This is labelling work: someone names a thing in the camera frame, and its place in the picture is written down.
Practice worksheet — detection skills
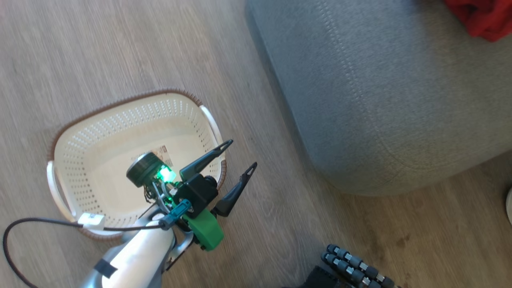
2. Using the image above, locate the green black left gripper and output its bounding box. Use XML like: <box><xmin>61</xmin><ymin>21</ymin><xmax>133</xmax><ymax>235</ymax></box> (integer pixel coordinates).
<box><xmin>175</xmin><ymin>139</ymin><xmax>258</xmax><ymax>252</ymax></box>

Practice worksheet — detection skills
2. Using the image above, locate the red garment with white trim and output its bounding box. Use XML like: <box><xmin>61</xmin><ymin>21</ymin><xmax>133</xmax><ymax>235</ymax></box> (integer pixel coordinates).
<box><xmin>444</xmin><ymin>0</ymin><xmax>512</xmax><ymax>42</ymax></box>

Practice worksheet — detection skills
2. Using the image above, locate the grey sofa chaise section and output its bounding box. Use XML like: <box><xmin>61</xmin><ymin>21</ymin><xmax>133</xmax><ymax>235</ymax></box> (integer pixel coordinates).
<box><xmin>245</xmin><ymin>0</ymin><xmax>512</xmax><ymax>196</ymax></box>

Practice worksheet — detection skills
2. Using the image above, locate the printed paper label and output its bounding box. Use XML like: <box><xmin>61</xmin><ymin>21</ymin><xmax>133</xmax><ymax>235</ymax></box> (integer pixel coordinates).
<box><xmin>136</xmin><ymin>145</ymin><xmax>174</xmax><ymax>168</ymax></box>

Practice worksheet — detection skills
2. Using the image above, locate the cream plastic laundry basket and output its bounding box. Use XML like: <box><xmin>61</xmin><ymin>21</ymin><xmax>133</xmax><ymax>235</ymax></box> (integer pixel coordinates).
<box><xmin>46</xmin><ymin>89</ymin><xmax>227</xmax><ymax>241</ymax></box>

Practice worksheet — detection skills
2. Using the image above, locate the teal cable connector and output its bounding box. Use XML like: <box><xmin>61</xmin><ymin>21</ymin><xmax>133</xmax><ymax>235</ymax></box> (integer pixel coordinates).
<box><xmin>162</xmin><ymin>199</ymin><xmax>192</xmax><ymax>230</ymax></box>

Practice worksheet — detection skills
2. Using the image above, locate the white cable tag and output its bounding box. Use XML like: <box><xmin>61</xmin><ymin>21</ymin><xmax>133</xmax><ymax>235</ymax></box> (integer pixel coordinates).
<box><xmin>78</xmin><ymin>213</ymin><xmax>105</xmax><ymax>230</ymax></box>

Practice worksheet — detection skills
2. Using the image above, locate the black segmented cable conduit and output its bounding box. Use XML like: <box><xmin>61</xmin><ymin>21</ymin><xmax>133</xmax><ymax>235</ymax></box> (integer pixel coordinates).
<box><xmin>326</xmin><ymin>244</ymin><xmax>396</xmax><ymax>288</ymax></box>
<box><xmin>321</xmin><ymin>253</ymin><xmax>380</xmax><ymax>288</ymax></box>

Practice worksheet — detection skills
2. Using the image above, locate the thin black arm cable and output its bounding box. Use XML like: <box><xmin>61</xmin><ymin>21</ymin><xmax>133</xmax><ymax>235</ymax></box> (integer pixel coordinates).
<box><xmin>2</xmin><ymin>217</ymin><xmax>168</xmax><ymax>288</ymax></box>

